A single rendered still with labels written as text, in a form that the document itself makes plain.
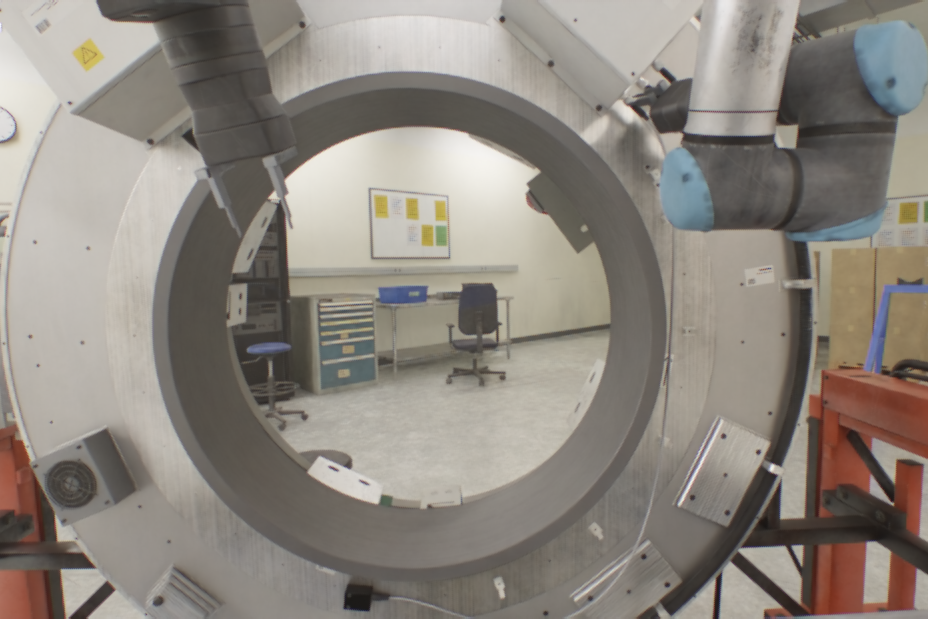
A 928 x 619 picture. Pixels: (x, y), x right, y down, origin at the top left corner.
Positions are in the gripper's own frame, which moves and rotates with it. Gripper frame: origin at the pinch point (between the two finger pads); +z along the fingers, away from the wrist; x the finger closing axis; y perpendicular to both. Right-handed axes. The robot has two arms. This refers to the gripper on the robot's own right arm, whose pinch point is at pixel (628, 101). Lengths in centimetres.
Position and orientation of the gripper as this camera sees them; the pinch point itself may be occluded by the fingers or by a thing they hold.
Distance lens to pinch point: 89.9
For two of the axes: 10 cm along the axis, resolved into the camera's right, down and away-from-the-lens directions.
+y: 6.3, 6.3, 4.6
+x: 6.4, -7.5, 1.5
